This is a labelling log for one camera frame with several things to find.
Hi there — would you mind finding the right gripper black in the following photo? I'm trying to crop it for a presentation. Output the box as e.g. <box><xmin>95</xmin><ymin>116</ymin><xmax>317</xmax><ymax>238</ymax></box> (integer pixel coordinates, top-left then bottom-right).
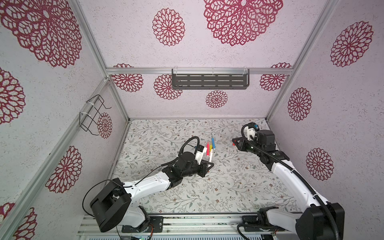
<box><xmin>232</xmin><ymin>137</ymin><xmax>263</xmax><ymax>158</ymax></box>

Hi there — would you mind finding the white pen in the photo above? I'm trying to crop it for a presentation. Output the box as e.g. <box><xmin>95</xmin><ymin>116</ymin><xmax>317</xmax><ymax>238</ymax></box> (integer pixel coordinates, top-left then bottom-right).
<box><xmin>209</xmin><ymin>149</ymin><xmax>213</xmax><ymax>163</ymax></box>

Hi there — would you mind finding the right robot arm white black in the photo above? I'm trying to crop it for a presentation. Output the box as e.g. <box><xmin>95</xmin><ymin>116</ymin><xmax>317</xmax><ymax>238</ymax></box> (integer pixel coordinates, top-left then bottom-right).
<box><xmin>232</xmin><ymin>123</ymin><xmax>345</xmax><ymax>240</ymax></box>

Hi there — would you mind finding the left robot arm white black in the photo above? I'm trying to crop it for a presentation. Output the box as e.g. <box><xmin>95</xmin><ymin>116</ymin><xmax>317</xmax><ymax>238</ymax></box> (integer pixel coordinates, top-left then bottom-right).
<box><xmin>89</xmin><ymin>136</ymin><xmax>214</xmax><ymax>233</ymax></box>

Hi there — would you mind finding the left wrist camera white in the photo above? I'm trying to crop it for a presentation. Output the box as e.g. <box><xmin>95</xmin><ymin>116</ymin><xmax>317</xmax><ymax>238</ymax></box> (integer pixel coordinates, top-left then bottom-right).
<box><xmin>195</xmin><ymin>145</ymin><xmax>207</xmax><ymax>165</ymax></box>

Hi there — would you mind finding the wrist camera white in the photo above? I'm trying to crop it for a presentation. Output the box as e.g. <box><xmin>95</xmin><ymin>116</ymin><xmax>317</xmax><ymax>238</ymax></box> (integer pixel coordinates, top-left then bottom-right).
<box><xmin>245</xmin><ymin>122</ymin><xmax>260</xmax><ymax>141</ymax></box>
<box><xmin>195</xmin><ymin>145</ymin><xmax>207</xmax><ymax>165</ymax></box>

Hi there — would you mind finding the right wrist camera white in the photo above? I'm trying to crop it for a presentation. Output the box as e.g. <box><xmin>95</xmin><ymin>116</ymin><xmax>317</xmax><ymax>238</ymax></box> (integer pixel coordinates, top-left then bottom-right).
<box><xmin>245</xmin><ymin>122</ymin><xmax>260</xmax><ymax>141</ymax></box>

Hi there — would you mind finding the dark grey slotted wall shelf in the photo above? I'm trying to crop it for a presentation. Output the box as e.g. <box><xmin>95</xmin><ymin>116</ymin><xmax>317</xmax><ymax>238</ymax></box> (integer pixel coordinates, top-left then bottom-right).
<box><xmin>171</xmin><ymin>69</ymin><xmax>250</xmax><ymax>90</ymax></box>

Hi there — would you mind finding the black wire wall rack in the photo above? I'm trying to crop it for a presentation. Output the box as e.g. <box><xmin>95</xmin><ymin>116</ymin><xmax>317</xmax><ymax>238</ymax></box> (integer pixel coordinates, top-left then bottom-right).
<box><xmin>79</xmin><ymin>95</ymin><xmax>113</xmax><ymax>139</ymax></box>

